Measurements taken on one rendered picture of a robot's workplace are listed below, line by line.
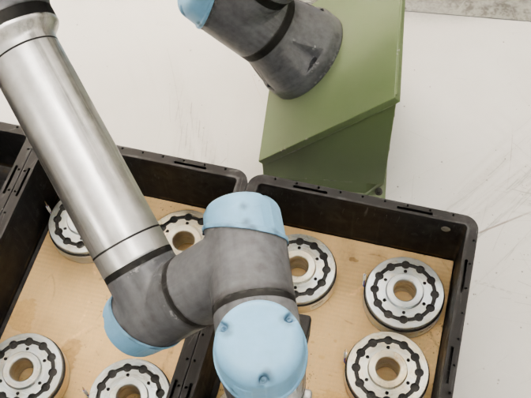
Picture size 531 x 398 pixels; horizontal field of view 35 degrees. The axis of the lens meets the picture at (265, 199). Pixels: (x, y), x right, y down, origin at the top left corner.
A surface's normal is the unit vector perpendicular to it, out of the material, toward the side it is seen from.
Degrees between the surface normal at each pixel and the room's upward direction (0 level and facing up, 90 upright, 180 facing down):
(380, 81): 44
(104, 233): 33
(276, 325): 1
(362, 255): 0
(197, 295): 59
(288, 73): 71
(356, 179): 90
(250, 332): 1
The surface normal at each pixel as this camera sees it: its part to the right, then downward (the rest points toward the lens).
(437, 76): -0.04, -0.50
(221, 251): -0.69, -0.28
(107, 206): 0.12, -0.14
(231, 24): 0.00, 0.80
